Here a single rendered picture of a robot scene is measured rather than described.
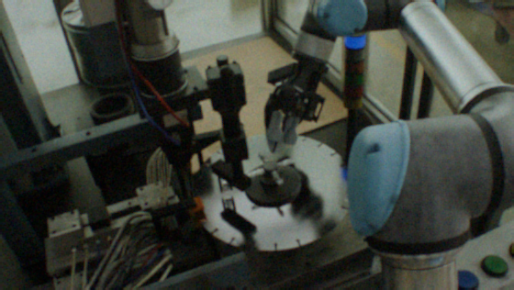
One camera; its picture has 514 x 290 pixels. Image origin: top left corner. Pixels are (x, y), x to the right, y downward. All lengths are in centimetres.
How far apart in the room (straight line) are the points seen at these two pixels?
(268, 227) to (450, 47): 45
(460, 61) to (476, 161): 20
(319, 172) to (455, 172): 53
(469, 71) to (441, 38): 9
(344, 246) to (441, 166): 53
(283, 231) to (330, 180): 16
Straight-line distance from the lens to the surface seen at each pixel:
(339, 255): 98
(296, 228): 89
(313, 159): 103
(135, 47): 71
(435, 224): 50
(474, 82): 64
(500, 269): 95
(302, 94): 92
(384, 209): 48
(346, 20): 80
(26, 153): 107
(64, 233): 109
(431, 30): 75
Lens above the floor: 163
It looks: 39 degrees down
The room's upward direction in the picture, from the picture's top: 6 degrees counter-clockwise
